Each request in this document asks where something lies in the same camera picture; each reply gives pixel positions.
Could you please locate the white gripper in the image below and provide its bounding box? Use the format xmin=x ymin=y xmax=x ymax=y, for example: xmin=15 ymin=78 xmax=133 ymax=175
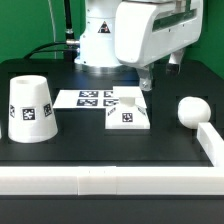
xmin=115 ymin=0 xmax=203 ymax=91

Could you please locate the white lamp base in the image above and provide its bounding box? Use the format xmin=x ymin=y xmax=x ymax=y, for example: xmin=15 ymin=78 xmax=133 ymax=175
xmin=105 ymin=86 xmax=150 ymax=130

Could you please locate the white lamp bulb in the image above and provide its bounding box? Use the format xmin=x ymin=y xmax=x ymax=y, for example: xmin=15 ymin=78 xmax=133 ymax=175
xmin=177 ymin=96 xmax=211 ymax=129

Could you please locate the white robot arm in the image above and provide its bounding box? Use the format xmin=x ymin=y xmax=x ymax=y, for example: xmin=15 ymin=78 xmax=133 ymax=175
xmin=75 ymin=0 xmax=203 ymax=91

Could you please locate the white lamp shade cone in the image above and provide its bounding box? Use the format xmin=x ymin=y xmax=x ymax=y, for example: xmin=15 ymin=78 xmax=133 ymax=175
xmin=8 ymin=75 xmax=58 ymax=143

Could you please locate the white marker sheet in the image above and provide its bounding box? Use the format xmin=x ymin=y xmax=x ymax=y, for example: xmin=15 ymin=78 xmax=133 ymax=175
xmin=53 ymin=90 xmax=118 ymax=109

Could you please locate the white front fence bar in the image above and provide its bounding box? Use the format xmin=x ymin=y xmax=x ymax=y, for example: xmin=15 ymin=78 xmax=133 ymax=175
xmin=0 ymin=167 xmax=224 ymax=196

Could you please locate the black cable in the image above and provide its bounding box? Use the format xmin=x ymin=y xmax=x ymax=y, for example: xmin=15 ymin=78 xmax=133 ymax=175
xmin=23 ymin=39 xmax=81 ymax=60

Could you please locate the black vertical hose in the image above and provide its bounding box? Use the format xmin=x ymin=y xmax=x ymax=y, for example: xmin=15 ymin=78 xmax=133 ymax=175
xmin=63 ymin=0 xmax=75 ymax=41

